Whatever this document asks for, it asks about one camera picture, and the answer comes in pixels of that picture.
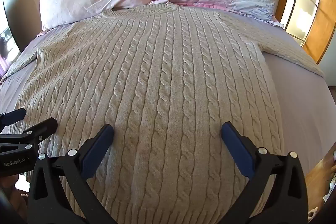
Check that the lavender bed sheet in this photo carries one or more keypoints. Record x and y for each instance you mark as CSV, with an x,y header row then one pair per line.
x,y
302,108

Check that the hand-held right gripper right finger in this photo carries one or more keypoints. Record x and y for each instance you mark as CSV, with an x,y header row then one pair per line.
x,y
237,148

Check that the wooden headboard with glass panels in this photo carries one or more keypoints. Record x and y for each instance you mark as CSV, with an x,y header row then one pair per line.
x,y
302,1

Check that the wooden bedside furniture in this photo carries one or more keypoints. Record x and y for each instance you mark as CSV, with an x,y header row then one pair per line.
x,y
319,176

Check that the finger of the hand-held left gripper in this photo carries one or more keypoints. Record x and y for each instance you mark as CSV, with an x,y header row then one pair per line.
x,y
44,126
15,115

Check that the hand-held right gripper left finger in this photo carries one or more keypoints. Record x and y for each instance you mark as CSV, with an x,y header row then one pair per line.
x,y
97,148

